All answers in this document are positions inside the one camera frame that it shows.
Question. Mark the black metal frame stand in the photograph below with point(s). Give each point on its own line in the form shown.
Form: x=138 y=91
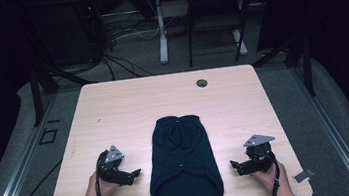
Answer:
x=307 y=68
x=37 y=94

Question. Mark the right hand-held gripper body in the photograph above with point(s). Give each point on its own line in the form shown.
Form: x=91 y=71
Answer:
x=258 y=158

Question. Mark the dark computer cabinet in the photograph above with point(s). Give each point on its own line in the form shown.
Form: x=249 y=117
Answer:
x=64 y=34

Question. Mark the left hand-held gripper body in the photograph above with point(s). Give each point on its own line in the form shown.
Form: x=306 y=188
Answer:
x=112 y=167

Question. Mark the black chair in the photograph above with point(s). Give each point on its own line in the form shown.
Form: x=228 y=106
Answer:
x=217 y=2

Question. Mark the white desk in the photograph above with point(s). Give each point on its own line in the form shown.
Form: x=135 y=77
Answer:
x=161 y=29

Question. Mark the dark navy sleeveless garment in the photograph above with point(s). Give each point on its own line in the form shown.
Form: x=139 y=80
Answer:
x=184 y=164

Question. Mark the person's right hand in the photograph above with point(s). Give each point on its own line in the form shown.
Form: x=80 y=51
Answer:
x=273 y=183

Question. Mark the person's left hand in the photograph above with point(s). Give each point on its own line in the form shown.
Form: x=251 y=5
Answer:
x=93 y=195

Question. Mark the grey metal table clip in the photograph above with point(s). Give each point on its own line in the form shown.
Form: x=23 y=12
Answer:
x=304 y=175

